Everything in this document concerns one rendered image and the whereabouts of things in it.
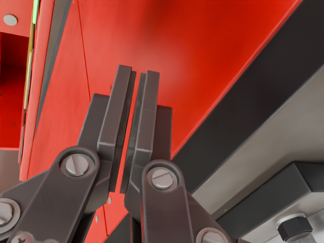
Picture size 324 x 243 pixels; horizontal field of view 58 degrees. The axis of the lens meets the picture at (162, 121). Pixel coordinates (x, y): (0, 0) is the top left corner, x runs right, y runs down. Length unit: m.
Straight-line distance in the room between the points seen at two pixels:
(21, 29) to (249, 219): 0.25
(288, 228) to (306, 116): 0.11
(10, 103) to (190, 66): 0.17
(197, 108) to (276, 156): 0.07
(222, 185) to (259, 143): 0.06
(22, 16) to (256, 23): 0.16
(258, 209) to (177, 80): 0.14
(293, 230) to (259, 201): 0.04
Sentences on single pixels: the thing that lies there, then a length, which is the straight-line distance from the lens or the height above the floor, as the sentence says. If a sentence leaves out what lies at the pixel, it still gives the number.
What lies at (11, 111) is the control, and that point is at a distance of 0.30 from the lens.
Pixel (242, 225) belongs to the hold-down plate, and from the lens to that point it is 0.31.
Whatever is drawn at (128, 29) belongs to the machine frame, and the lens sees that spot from 0.45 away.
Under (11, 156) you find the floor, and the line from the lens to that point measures 1.72.
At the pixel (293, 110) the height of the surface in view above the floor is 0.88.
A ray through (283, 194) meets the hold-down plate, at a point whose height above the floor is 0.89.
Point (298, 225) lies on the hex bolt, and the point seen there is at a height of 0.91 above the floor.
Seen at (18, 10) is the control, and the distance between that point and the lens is 0.22.
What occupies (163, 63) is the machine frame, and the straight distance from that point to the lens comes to 0.33.
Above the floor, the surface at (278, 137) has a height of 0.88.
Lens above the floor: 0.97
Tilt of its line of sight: 37 degrees down
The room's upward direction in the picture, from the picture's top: 163 degrees clockwise
